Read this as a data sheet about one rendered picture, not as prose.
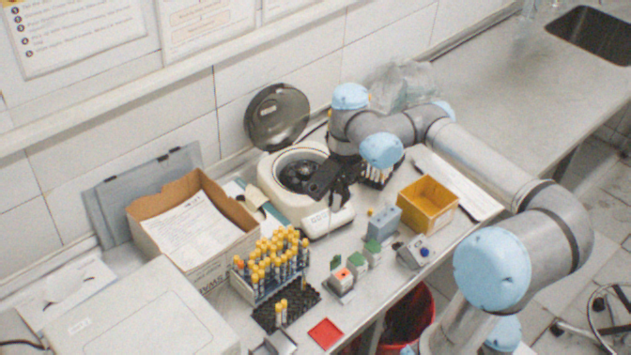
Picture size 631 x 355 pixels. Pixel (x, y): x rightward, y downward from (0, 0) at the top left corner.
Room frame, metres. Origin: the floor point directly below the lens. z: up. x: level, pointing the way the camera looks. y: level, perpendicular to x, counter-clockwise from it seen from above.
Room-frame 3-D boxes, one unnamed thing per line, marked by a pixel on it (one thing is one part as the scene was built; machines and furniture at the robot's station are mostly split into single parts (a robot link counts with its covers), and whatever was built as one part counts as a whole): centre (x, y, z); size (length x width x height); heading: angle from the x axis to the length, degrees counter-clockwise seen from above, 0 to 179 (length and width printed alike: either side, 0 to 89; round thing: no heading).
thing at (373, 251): (1.00, -0.18, 0.91); 0.05 x 0.04 x 0.07; 46
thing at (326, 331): (0.76, -0.06, 0.88); 0.07 x 0.07 x 0.01; 46
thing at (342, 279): (0.90, -0.09, 0.92); 0.05 x 0.04 x 0.06; 45
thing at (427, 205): (1.18, -0.34, 0.92); 0.13 x 0.13 x 0.10; 43
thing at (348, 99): (0.97, -0.06, 1.43); 0.09 x 0.08 x 0.11; 31
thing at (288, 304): (0.83, 0.05, 0.93); 0.17 x 0.09 x 0.11; 137
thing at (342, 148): (0.97, -0.06, 1.35); 0.08 x 0.08 x 0.05
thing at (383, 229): (1.09, -0.21, 0.92); 0.10 x 0.07 x 0.10; 138
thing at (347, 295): (0.89, -0.09, 0.89); 0.09 x 0.05 x 0.04; 45
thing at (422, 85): (1.81, -0.36, 0.94); 0.20 x 0.17 x 0.14; 108
